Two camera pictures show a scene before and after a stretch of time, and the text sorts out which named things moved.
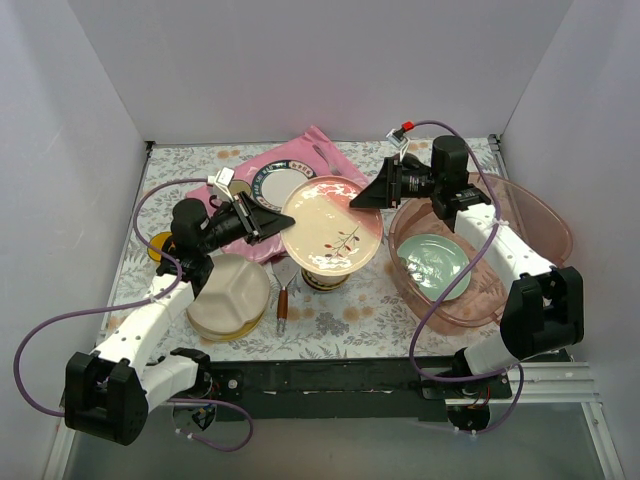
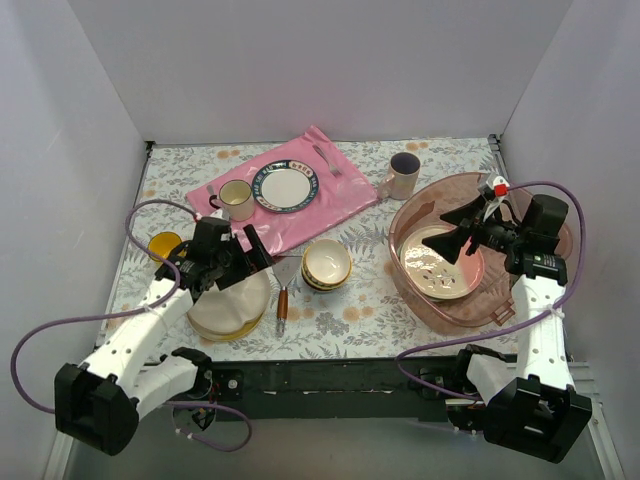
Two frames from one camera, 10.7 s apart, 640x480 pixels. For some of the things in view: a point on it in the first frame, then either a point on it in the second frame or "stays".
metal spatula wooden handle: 284,270 stays
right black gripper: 393,181 -> 476,233
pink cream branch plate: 330,236 -> 428,274
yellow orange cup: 157,241 stays
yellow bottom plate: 229,335 stays
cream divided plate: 234,294 stays
